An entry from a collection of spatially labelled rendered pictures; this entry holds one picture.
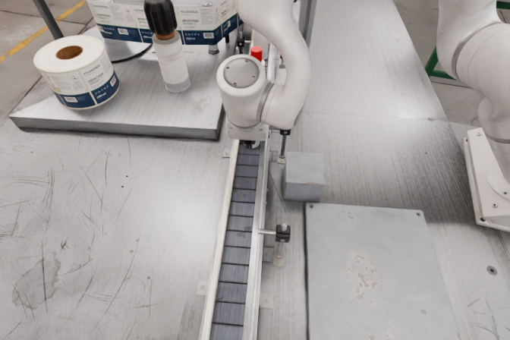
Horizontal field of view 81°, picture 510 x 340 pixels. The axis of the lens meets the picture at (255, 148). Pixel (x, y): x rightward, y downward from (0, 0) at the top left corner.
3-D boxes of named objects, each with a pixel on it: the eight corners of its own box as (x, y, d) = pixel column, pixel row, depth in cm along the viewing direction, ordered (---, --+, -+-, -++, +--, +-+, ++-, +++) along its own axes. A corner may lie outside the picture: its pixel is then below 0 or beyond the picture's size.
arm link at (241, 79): (275, 100, 62) (235, 86, 64) (278, 61, 50) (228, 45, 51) (259, 134, 60) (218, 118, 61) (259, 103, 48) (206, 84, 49)
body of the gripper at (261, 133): (270, 99, 65) (269, 121, 76) (224, 96, 66) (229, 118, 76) (268, 130, 63) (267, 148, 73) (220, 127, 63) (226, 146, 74)
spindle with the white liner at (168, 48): (168, 76, 107) (145, -11, 84) (193, 77, 107) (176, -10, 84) (162, 92, 102) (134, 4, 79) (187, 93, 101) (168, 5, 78)
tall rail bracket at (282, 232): (255, 247, 73) (255, 215, 60) (284, 249, 72) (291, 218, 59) (254, 259, 71) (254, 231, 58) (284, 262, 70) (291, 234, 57)
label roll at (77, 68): (92, 116, 94) (69, 79, 83) (45, 99, 99) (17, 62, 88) (131, 80, 106) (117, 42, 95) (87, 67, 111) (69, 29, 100)
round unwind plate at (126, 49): (96, 21, 132) (94, 18, 131) (163, 24, 131) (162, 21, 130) (61, 61, 113) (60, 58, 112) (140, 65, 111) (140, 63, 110)
